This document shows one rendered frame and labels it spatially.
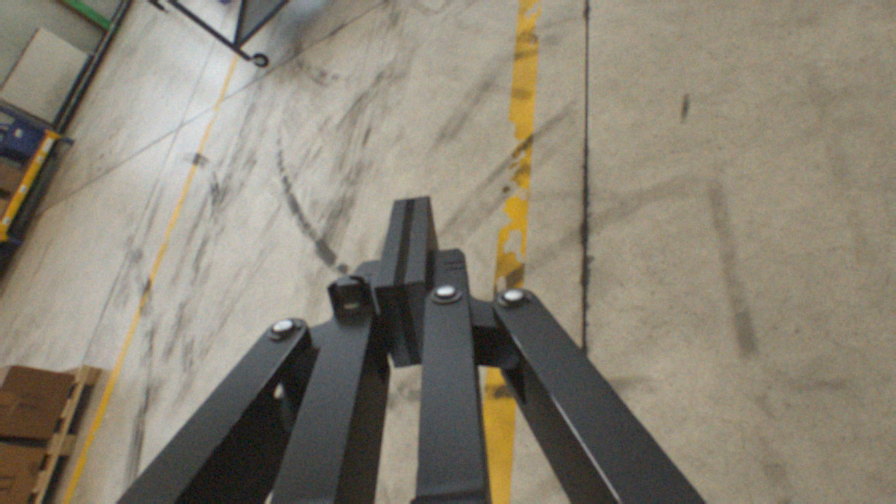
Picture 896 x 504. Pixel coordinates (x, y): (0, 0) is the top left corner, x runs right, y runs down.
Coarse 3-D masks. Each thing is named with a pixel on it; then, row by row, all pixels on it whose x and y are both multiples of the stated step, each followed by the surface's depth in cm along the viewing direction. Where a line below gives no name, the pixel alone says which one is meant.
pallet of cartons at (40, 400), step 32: (0, 384) 241; (32, 384) 248; (64, 384) 259; (0, 416) 236; (32, 416) 245; (64, 416) 251; (0, 448) 233; (32, 448) 242; (64, 448) 248; (0, 480) 230; (32, 480) 239
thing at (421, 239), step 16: (416, 208) 19; (416, 224) 17; (432, 224) 19; (416, 240) 16; (432, 240) 18; (416, 256) 15; (416, 272) 14; (400, 288) 14; (416, 288) 14; (416, 304) 14; (416, 320) 14; (416, 336) 15; (416, 352) 15
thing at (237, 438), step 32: (288, 320) 13; (256, 352) 12; (288, 352) 12; (224, 384) 11; (256, 384) 11; (192, 416) 11; (224, 416) 11; (256, 416) 11; (288, 416) 13; (192, 448) 10; (224, 448) 10; (256, 448) 11; (160, 480) 9; (192, 480) 9; (224, 480) 10; (256, 480) 11
